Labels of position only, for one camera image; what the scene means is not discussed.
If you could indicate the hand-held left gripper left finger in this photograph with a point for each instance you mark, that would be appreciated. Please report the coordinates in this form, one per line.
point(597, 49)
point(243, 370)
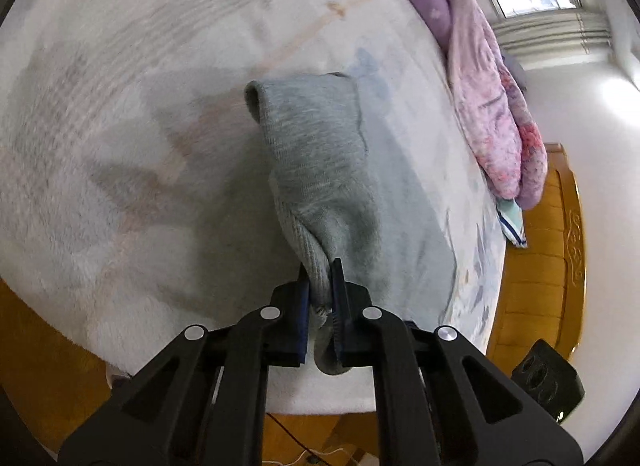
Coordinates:
point(301, 316)

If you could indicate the wooden headboard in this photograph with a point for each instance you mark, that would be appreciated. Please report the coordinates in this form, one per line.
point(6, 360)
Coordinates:
point(545, 256)

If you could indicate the grey beige curtain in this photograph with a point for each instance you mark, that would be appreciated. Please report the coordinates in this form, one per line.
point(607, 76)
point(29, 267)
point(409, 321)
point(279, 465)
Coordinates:
point(555, 38)

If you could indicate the grey zip hoodie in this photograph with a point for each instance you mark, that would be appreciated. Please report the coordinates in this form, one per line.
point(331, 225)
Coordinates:
point(315, 155)

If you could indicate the bed with pale floral sheet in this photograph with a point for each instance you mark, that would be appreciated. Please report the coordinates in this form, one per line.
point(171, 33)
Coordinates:
point(125, 95)

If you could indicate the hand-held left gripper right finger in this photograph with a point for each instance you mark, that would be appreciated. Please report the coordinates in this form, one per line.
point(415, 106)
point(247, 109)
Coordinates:
point(337, 306)

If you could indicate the blue striped pillow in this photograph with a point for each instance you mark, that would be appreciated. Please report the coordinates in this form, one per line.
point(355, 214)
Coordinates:
point(512, 226)

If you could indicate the purple pink floral quilt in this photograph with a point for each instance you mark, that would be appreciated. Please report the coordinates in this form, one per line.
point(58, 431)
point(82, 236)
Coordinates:
point(480, 95)

